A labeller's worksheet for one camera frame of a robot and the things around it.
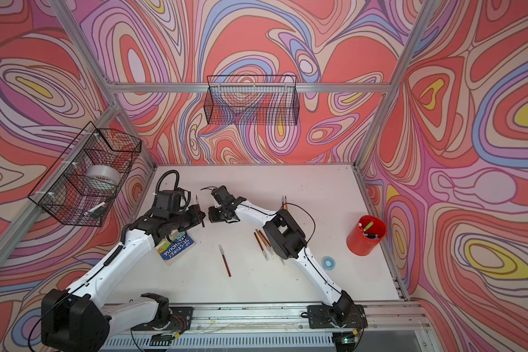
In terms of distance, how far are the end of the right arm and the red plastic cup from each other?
46cm

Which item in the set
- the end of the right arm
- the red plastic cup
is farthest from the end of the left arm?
the red plastic cup

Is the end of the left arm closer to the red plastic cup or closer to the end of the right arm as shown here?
the end of the right arm

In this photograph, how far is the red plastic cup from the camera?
2.64 feet

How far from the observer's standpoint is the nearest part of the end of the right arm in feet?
2.59
